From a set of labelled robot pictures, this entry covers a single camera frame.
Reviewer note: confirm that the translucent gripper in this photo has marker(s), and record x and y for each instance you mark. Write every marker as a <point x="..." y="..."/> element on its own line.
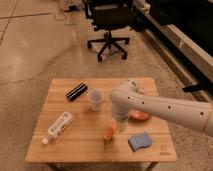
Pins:
<point x="121" y="120"/>

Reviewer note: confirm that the orange pepper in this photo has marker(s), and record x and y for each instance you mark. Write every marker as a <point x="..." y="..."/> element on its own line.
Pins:
<point x="109" y="133"/>

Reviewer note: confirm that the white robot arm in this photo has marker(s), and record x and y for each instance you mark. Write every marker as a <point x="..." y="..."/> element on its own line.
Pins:
<point x="195" y="115"/>

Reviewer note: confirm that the orange bowl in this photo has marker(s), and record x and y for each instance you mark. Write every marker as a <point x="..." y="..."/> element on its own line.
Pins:
<point x="138" y="115"/>

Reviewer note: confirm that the clear plastic cup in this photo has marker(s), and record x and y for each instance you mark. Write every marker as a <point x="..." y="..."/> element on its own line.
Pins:
<point x="95" y="98"/>

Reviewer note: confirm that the blue sponge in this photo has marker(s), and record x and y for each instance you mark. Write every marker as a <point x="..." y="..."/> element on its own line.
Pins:
<point x="140" y="141"/>

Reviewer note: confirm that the wooden table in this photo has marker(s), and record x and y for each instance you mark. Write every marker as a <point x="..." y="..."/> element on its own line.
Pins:
<point x="82" y="141"/>

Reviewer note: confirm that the black rectangular box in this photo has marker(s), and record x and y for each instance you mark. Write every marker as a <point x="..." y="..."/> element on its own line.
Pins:
<point x="76" y="92"/>

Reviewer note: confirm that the white plastic bottle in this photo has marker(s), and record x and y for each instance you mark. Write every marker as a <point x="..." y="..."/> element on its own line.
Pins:
<point x="63" y="121"/>

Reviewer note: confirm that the black office chair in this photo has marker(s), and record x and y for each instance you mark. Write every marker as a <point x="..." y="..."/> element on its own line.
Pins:
<point x="109" y="15"/>

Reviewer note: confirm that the long bench with shelf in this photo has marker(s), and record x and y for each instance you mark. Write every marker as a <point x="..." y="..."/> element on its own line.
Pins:
<point x="192" y="64"/>

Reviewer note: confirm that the white device on floor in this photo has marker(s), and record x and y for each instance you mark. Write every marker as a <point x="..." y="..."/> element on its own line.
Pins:
<point x="66" y="5"/>

